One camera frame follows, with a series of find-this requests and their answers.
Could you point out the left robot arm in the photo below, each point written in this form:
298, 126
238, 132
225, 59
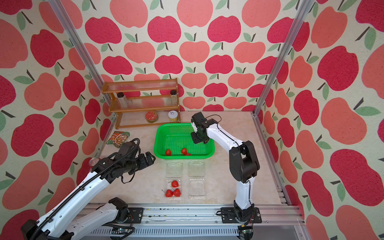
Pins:
60, 223

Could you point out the right aluminium corner post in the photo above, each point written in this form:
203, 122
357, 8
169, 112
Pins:
301, 15

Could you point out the green plastic basket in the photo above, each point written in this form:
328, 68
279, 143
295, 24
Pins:
175, 137

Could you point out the wooden shelf rack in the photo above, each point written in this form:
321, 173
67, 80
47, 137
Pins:
143, 96

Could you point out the red gold round tin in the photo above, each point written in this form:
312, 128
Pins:
151, 116

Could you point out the spice jar on shelf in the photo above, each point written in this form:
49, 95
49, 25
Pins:
174, 98

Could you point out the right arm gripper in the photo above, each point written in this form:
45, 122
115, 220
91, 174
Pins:
195, 140

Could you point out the clear clamshell container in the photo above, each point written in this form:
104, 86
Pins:
196, 171
174, 172

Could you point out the strawberry front left basket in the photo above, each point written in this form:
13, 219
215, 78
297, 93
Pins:
168, 152

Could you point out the left spice jar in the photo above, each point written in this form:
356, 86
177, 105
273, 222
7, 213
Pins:
123, 101

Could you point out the soup mix packet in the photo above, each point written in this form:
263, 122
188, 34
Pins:
118, 138

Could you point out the aluminium corner post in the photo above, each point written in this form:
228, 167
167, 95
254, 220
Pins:
71, 31
301, 15

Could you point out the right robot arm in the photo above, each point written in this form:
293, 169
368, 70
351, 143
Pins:
243, 162

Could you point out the red soda can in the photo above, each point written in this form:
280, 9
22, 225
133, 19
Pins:
93, 161

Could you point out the left aluminium corner post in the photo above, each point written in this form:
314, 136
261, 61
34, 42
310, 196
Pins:
71, 31

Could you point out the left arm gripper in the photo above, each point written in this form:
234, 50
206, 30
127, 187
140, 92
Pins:
145, 161

